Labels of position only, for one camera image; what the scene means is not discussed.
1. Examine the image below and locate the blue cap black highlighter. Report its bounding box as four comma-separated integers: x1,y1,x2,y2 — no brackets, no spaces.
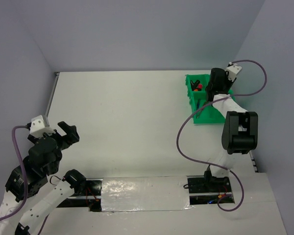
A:
190,80,200,90

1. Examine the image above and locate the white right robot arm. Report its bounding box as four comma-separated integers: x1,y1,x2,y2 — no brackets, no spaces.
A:
203,64,258,191

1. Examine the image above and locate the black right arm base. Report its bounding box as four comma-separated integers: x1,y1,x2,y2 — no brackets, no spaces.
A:
183,170,234,205

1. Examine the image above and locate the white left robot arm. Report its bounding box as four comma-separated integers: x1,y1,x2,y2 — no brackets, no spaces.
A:
0,116,86,235

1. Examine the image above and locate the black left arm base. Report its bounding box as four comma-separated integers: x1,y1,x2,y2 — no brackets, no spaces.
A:
57,178,103,212

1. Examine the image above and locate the green compartment organizer tray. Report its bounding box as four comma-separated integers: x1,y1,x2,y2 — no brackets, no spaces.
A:
185,74,225,125

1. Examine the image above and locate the silver tape sheet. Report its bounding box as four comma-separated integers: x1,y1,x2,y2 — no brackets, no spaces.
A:
101,176,192,212

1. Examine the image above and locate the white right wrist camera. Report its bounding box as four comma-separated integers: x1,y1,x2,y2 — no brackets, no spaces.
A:
225,62,242,82

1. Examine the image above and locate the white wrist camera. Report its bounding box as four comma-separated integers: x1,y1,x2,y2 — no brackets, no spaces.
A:
225,62,242,82
29,115,55,138

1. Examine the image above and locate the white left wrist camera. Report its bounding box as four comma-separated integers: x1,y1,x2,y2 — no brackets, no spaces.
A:
29,115,55,138

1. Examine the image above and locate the left aluminium table rail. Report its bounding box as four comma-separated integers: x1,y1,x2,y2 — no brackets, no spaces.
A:
26,71,60,179

